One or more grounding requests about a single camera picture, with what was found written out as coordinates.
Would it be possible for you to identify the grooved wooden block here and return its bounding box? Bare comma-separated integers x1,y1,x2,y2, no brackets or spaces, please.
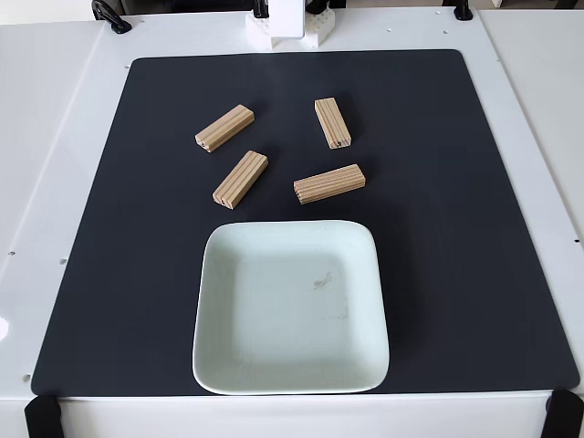
314,97,353,151
212,150,269,212
293,163,368,205
194,104,256,155

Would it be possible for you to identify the black rubber mat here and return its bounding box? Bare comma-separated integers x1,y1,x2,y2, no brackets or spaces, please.
29,48,580,397

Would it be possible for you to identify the pale green square plate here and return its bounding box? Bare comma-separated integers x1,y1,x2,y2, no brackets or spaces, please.
192,220,391,396

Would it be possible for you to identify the black table clamp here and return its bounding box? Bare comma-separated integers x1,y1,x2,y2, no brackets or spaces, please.
23,394,63,438
90,0,133,36
542,389,584,438
451,0,475,22

